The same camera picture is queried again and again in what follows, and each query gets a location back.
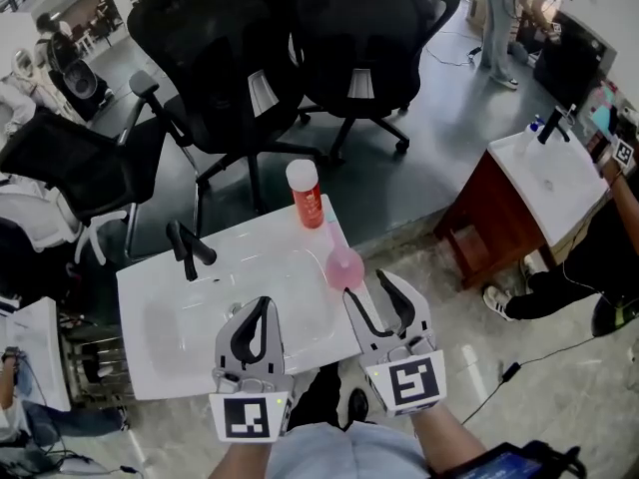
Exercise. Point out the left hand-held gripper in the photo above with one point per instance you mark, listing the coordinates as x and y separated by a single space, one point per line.
244 414

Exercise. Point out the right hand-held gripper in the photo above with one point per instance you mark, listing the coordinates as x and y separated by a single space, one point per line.
412 382

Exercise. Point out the person's right forearm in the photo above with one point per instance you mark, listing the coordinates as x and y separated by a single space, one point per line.
449 442

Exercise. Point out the person's left forearm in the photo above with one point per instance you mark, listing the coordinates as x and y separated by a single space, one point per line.
242 462

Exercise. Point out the red bottle with white cap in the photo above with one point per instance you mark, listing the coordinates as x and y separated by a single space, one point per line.
308 202

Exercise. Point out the person's black shoe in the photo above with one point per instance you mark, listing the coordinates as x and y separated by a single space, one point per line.
358 406

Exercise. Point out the person's black trousers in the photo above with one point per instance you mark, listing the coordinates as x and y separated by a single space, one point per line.
317 397

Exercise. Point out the black faucet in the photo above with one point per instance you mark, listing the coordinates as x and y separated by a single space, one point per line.
549 128
190 252

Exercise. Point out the person's light blue shirt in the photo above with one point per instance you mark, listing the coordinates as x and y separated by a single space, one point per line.
349 454

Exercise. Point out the black chest-mounted tablet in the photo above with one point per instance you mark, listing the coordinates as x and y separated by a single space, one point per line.
504 464

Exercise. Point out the white mesh chair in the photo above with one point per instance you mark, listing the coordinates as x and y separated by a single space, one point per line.
45 217

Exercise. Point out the black mesh armchair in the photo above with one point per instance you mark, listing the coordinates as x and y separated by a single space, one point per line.
65 162

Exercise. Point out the black office chair with headrest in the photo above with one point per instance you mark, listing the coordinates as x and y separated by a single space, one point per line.
209 68
369 38

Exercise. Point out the black cabinet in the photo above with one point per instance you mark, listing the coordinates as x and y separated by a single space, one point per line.
569 68

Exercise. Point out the cardboard box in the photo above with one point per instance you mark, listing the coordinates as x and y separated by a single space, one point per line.
476 10

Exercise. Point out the round white vanity mirror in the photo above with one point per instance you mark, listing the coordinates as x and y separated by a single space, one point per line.
23 63

